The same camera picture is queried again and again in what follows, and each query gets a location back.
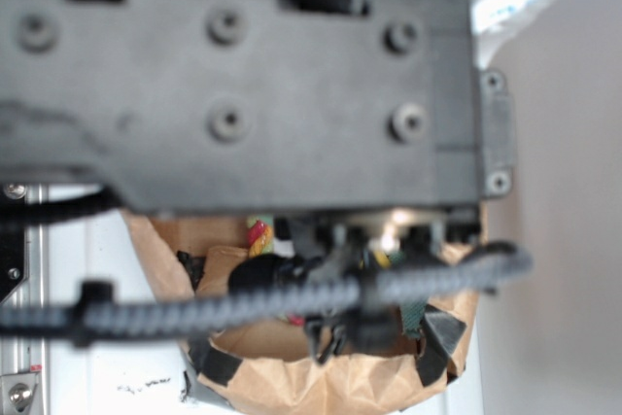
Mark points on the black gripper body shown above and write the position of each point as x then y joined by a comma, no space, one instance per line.
369,326

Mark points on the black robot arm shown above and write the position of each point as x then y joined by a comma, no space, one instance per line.
365,123

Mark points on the teal microfiber cloth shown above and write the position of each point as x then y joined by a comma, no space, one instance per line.
412,313

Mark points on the brown paper bag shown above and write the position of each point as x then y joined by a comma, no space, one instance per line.
265,368

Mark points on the red yellow green rope toy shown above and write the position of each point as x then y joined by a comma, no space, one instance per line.
260,236

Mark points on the black metal bracket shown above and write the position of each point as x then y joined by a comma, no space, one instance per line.
13,262

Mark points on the aluminium frame rail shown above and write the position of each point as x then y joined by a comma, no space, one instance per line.
24,353

